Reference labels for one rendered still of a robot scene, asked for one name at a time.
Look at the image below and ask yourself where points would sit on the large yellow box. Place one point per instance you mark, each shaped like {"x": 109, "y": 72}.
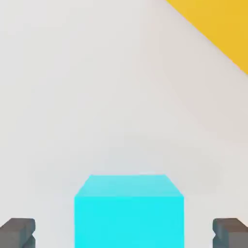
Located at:
{"x": 219, "y": 21}

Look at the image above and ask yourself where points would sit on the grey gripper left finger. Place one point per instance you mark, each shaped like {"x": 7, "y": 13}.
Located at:
{"x": 16, "y": 232}

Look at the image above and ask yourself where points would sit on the small cyan cube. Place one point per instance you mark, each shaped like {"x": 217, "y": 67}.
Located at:
{"x": 129, "y": 217}

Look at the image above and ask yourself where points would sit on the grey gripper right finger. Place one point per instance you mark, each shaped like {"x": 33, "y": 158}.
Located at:
{"x": 231, "y": 232}

